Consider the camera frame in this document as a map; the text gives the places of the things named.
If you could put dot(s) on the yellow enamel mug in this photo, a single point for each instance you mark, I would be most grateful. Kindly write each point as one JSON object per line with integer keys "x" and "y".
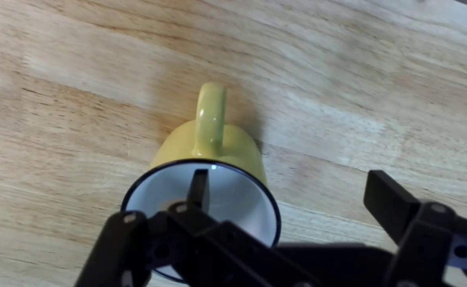
{"x": 211, "y": 140}

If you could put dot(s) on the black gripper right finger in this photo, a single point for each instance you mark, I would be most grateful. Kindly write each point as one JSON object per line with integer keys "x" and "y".
{"x": 429, "y": 240}

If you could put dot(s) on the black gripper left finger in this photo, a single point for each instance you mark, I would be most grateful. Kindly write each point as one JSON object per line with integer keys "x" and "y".
{"x": 190, "y": 250}

